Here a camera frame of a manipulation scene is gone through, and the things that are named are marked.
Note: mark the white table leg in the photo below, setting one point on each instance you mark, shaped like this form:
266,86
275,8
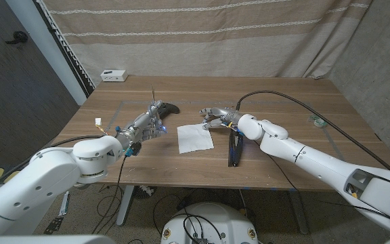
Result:
125,203

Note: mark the black white floor brush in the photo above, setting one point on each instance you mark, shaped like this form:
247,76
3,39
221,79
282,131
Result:
144,191

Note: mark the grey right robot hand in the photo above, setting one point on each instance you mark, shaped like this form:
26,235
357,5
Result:
225,115

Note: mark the white power strip box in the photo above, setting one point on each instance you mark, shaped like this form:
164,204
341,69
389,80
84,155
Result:
113,75

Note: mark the black game controller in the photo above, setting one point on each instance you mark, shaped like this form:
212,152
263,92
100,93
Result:
171,108

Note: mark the white tissue sheet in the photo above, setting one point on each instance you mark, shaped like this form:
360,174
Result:
195,139

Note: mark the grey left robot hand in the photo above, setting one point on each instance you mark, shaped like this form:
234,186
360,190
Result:
139,125

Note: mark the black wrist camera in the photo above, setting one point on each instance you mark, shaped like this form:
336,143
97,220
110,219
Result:
235,130
134,148

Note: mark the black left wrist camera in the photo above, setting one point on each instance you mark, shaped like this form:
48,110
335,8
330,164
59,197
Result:
134,148

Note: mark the white green floor tool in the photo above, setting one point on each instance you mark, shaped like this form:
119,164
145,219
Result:
64,203

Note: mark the beige striped curtain backdrop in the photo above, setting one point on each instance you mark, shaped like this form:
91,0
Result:
198,44

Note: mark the grey table leg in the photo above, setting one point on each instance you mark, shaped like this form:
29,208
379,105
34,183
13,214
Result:
298,210

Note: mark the white door frame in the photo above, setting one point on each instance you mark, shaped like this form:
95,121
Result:
45,44

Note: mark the white robot torso base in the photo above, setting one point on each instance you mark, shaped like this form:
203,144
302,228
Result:
222,220

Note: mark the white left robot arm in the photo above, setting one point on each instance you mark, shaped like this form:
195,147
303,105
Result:
39,183

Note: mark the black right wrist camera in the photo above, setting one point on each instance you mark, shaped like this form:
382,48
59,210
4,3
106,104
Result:
235,130

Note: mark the dark wooden door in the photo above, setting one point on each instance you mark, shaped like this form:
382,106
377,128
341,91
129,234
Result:
12,101

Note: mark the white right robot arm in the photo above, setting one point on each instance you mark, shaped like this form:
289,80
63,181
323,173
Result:
317,166

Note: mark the black stapler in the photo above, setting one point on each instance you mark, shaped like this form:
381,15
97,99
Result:
235,152

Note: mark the green clear tape roll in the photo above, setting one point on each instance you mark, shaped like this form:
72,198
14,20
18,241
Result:
318,121

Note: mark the black metal floor bracket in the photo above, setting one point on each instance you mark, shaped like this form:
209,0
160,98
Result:
54,225

